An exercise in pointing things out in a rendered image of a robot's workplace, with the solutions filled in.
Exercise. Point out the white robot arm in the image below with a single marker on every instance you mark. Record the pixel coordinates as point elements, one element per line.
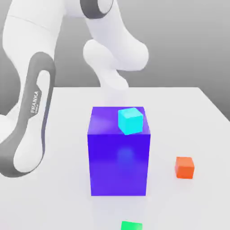
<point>32,45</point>

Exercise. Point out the small cyan cube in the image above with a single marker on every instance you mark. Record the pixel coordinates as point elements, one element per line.
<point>130,122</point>

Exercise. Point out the small orange cube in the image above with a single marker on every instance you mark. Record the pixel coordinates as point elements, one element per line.
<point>185,168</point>

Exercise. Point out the small green cube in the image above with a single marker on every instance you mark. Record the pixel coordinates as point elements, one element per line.
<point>131,226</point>

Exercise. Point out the large blue box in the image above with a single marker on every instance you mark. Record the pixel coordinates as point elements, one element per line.
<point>118,165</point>

